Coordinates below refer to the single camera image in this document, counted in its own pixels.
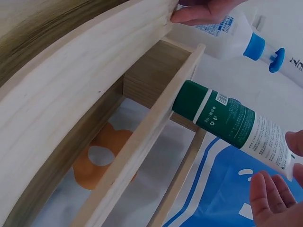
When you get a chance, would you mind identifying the person's left hand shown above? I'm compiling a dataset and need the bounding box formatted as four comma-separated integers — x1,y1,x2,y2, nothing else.
170,0,238,26

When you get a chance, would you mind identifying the green and white tube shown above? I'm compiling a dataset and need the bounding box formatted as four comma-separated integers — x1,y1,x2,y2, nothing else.
171,79,299,183

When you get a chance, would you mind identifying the white tube with black print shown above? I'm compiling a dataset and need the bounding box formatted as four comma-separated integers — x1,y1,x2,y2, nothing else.
281,50,303,81

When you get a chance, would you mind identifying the white bottle with blue cap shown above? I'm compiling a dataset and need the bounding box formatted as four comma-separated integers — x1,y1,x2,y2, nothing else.
195,7,286,73

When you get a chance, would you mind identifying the person's right hand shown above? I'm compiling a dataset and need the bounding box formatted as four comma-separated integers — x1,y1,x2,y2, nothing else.
250,129,303,227

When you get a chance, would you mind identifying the wooden compartment box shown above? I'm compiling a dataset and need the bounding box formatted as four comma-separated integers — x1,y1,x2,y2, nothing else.
0,0,208,227

